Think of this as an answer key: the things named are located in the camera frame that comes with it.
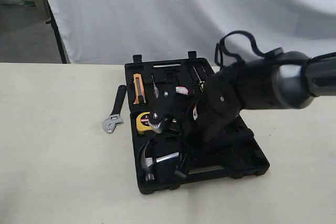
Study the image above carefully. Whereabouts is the adjustable wrench black handle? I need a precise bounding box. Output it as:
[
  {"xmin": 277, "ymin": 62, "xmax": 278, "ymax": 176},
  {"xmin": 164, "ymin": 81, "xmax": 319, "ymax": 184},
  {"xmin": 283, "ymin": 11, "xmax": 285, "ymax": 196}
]
[{"xmin": 102, "ymin": 84, "xmax": 127, "ymax": 134}]

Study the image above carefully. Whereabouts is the yellow black screwdriver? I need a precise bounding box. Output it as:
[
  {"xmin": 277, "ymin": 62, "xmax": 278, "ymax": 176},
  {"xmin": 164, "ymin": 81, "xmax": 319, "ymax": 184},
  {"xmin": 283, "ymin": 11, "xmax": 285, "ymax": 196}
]
[{"xmin": 193, "ymin": 66, "xmax": 204, "ymax": 92}]

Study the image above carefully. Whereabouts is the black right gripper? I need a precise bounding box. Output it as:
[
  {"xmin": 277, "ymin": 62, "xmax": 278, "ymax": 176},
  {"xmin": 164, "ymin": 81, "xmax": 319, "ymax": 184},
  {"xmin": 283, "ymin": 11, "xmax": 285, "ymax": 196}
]
[{"xmin": 161, "ymin": 71, "xmax": 243, "ymax": 179}]

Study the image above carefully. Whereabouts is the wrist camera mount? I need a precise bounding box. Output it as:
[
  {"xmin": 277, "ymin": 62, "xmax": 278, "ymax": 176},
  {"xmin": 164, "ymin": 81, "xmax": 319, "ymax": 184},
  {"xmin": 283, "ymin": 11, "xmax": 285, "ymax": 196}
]
[{"xmin": 149, "ymin": 84, "xmax": 177, "ymax": 134}]

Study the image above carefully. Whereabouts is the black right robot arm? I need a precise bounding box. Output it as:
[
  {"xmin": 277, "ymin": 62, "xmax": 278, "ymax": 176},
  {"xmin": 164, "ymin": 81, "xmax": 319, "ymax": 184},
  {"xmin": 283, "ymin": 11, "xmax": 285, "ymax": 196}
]
[{"xmin": 160, "ymin": 51, "xmax": 335, "ymax": 180}]

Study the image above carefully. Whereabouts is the clear test pen screwdriver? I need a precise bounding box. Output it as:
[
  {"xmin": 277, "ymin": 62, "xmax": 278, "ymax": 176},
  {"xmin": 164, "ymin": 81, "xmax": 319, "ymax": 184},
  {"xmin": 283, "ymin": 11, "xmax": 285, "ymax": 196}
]
[{"xmin": 151, "ymin": 75, "xmax": 160, "ymax": 99}]

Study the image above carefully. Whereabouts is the black backdrop stand pole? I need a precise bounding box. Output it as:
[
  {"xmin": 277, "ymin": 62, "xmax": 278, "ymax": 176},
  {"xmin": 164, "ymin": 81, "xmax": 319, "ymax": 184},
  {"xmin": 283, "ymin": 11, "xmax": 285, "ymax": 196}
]
[{"xmin": 45, "ymin": 0, "xmax": 70, "ymax": 64}]

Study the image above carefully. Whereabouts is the orange utility knife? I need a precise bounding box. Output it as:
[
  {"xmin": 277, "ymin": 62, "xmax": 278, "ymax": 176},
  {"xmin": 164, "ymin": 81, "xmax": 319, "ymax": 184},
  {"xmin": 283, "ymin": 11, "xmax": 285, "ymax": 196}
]
[{"xmin": 133, "ymin": 73, "xmax": 146, "ymax": 104}]

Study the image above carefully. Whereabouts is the claw hammer black grip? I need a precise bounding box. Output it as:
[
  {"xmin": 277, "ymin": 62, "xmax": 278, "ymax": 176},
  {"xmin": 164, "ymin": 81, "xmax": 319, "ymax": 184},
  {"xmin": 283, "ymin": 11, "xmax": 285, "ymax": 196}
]
[{"xmin": 140, "ymin": 141, "xmax": 180, "ymax": 182}]

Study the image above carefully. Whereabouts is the black electrical tape roll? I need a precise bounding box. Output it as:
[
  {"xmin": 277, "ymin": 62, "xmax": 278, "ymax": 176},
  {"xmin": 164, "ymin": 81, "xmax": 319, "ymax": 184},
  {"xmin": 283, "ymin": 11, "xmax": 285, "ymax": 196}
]
[{"xmin": 175, "ymin": 86, "xmax": 189, "ymax": 95}]

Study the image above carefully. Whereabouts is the white backdrop cloth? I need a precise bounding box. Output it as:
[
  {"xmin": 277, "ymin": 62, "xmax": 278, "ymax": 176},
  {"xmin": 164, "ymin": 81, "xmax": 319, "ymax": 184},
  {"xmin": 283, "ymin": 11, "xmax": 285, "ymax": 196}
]
[{"xmin": 48, "ymin": 0, "xmax": 335, "ymax": 64}]

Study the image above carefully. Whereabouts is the yellow tape measure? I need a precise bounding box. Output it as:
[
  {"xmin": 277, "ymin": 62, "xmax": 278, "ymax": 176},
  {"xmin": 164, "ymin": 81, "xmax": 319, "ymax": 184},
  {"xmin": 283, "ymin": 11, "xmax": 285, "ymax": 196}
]
[{"xmin": 136, "ymin": 112, "xmax": 152, "ymax": 134}]

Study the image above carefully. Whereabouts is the black plastic tool case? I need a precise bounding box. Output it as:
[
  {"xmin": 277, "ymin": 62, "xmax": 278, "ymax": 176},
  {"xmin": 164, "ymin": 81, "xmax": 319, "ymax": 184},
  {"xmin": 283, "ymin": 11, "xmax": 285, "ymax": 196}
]
[{"xmin": 124, "ymin": 51, "xmax": 269, "ymax": 194}]

